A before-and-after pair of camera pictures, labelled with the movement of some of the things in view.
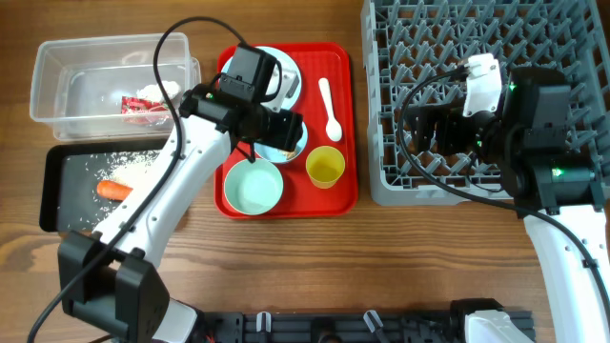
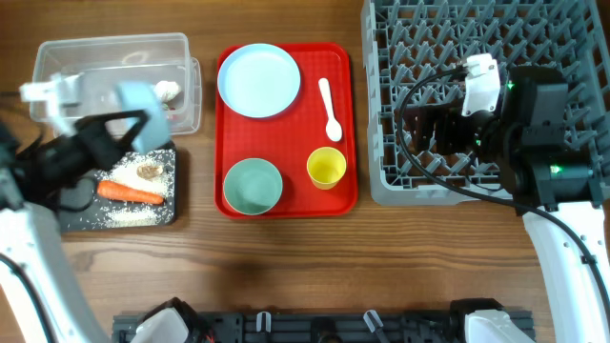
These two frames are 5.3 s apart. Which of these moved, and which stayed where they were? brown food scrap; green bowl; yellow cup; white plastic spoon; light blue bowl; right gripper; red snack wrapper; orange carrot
Moved: red snack wrapper; brown food scrap; light blue bowl
Stayed: orange carrot; green bowl; right gripper; yellow cup; white plastic spoon
